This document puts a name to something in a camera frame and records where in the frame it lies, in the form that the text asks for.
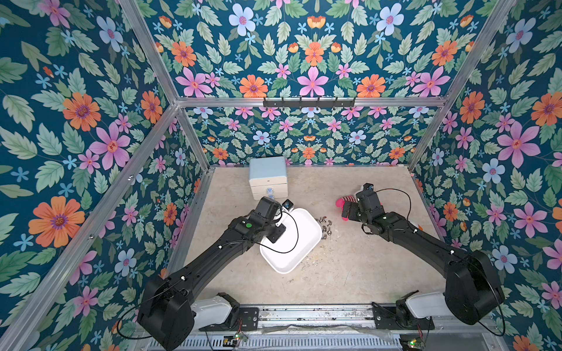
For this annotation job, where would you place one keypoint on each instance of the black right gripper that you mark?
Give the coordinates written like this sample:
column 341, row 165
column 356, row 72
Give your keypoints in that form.
column 356, row 208

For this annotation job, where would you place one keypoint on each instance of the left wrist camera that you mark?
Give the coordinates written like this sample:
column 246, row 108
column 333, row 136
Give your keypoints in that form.
column 288, row 205

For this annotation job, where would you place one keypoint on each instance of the white storage tray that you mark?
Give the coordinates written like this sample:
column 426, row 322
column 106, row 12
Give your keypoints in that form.
column 302, row 234

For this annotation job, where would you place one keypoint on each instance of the pink white striped plush toy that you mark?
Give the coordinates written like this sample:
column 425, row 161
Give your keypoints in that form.
column 345, row 200

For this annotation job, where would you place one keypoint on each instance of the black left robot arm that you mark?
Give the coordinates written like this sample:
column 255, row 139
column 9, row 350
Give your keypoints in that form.
column 169, row 311

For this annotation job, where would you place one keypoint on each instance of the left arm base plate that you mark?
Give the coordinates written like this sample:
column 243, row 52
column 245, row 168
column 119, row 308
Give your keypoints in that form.
column 240, row 319

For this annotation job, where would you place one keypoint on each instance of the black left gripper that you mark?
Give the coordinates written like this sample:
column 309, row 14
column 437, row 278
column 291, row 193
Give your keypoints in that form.
column 279, row 230

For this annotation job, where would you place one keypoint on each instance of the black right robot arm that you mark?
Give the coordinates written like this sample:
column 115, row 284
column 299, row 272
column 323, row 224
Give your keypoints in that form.
column 472, row 289

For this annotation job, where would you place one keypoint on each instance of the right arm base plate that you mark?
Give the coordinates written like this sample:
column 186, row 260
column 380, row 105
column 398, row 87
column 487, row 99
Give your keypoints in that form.
column 397, row 316

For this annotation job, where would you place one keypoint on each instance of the pale blue drawer box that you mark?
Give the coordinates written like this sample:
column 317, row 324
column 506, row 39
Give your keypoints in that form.
column 268, row 178

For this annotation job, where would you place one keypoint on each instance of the black hook rail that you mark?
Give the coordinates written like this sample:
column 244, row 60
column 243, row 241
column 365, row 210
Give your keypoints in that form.
column 318, row 102

